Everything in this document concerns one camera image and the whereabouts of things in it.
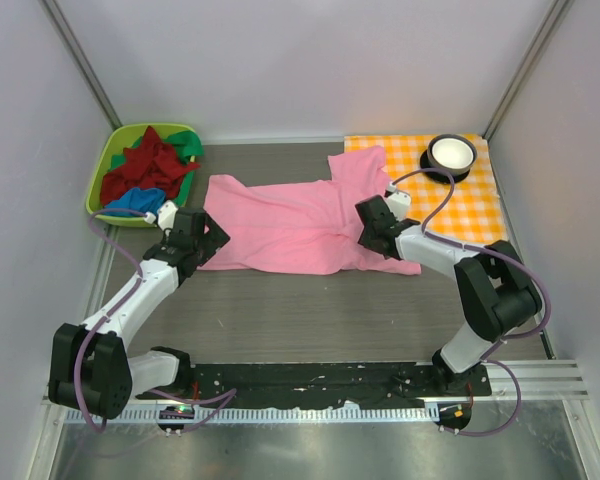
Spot pink t shirt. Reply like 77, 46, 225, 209
204, 146, 421, 275

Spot orange checkered cloth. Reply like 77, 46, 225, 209
344, 134, 508, 244

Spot lime green plastic basket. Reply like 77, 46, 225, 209
86, 123, 196, 228

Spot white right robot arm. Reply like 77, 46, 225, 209
356, 195, 543, 391

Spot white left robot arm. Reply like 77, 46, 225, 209
48, 201, 230, 426

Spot blue t shirt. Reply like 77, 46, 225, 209
104, 187, 166, 217

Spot dark red t shirt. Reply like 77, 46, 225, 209
99, 124, 204, 206

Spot green t shirt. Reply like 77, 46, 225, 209
100, 126, 204, 207

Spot white bowl with dark rim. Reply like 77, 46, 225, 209
419, 134, 477, 184

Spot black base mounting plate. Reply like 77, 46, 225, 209
132, 362, 492, 410

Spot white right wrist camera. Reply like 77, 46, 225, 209
384, 183, 412, 221

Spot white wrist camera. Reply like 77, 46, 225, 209
143, 201, 179, 231
384, 183, 412, 221

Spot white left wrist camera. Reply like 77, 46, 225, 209
143, 201, 179, 231

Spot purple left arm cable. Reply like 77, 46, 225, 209
74, 208, 237, 434

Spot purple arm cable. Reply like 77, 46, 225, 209
385, 167, 552, 438
74, 208, 237, 434

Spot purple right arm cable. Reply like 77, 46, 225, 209
385, 167, 552, 438

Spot white slotted cable duct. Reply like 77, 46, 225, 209
65, 402, 440, 425

